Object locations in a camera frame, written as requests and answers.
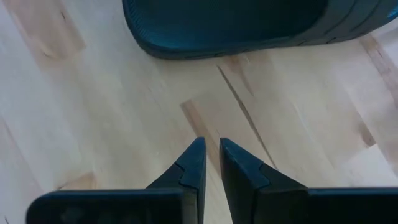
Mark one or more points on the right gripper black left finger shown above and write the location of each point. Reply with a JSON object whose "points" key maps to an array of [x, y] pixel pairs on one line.
{"points": [[174, 205]]}

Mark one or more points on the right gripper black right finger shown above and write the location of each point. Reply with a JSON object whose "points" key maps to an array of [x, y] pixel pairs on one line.
{"points": [[264, 205]]}

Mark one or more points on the black rubber slide sandal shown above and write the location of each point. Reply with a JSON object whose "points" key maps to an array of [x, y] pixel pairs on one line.
{"points": [[217, 25]]}

